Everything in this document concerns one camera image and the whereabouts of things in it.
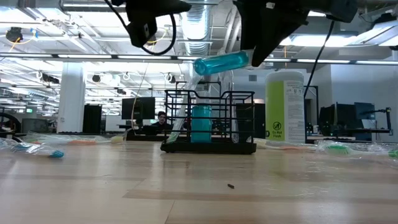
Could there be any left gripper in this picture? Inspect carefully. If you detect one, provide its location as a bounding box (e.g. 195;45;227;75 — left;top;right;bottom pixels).
124;0;192;15

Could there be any person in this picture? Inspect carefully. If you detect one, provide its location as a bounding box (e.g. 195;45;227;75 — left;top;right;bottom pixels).
151;111;174;131

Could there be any black aluminium table frame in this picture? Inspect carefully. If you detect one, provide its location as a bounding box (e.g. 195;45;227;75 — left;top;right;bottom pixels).
0;130;398;144

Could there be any black computer monitor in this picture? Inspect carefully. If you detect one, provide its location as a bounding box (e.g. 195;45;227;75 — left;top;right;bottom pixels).
121;96;156;121

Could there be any black camera cable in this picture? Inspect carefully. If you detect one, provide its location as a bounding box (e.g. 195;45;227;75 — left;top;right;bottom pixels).
104;0;177;56

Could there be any orange toothbrush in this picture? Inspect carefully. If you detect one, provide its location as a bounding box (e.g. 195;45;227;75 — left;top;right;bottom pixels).
253;138;318;152
67;134;126;146

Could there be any white pillar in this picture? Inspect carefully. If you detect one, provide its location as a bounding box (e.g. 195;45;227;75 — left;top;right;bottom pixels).
57;62;86;134

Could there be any blue mouthwash bottle white cap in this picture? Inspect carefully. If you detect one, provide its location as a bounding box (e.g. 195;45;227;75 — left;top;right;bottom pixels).
190;105;213;144
193;49;254;77

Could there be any dark computer monitor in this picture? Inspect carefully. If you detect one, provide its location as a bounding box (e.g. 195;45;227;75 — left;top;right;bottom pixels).
354;101;377;130

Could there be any silver ventilation duct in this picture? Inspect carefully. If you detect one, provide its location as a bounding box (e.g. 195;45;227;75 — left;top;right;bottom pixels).
180;2;215;57

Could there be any blue toothbrush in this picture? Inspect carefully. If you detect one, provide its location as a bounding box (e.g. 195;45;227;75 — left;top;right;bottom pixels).
0;138;65;159

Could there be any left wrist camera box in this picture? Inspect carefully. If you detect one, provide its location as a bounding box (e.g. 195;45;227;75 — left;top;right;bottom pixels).
126;11;159;48

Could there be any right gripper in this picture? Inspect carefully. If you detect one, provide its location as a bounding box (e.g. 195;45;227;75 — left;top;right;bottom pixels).
233;0;330;67

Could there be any black cabinet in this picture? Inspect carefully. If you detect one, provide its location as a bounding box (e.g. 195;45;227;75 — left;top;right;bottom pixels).
82;104;103;134

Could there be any ceiling light strip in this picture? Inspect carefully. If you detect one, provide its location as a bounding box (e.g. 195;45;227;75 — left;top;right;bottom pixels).
0;52;184;65

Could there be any black wire caddy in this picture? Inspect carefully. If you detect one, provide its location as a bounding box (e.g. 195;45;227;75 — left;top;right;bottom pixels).
160;81;257;155

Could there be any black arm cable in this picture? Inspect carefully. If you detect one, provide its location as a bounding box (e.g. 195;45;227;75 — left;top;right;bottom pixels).
303;20;335;99

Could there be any wipes canister green label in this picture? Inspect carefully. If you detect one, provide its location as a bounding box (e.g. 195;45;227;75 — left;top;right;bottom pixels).
264;70;306;143

